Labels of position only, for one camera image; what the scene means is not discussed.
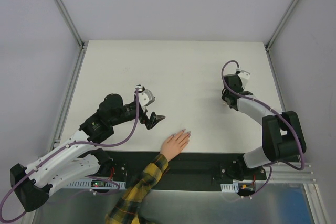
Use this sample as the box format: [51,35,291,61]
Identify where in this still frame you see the left aluminium frame rail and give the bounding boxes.
[19,45,89,224]

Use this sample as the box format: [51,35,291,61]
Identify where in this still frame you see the aluminium frame rail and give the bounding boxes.
[265,48,331,224]
[19,45,89,224]

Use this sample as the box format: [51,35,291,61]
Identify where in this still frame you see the purple cable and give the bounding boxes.
[0,89,140,223]
[220,60,307,202]

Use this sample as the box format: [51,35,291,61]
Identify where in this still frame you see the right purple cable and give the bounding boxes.
[220,60,307,202]

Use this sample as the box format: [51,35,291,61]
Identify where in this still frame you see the right aluminium frame rail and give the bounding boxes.
[265,48,331,224]

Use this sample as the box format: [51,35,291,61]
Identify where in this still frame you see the white cable duct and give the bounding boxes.
[65,178,126,190]
[220,183,239,193]

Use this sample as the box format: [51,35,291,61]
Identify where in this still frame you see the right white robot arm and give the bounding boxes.
[222,71,307,181]

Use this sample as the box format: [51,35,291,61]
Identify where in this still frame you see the right white cable duct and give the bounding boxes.
[220,183,239,193]

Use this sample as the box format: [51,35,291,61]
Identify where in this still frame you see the yellow plaid sleeve forearm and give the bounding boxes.
[105,154,169,223]

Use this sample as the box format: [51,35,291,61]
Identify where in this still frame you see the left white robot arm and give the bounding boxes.
[10,88,165,212]

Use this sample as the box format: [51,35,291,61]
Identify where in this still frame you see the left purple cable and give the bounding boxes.
[0,89,140,223]

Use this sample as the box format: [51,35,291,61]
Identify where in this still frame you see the left white cable duct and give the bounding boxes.
[65,178,126,190]

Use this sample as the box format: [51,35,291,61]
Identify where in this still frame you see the person's hand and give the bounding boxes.
[160,129,191,162]

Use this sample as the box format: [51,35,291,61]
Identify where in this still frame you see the left aluminium frame post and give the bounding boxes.
[54,0,85,49]

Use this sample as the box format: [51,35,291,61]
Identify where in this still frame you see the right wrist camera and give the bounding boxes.
[236,67,250,90]

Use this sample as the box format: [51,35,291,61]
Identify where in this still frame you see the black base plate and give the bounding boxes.
[93,151,266,191]

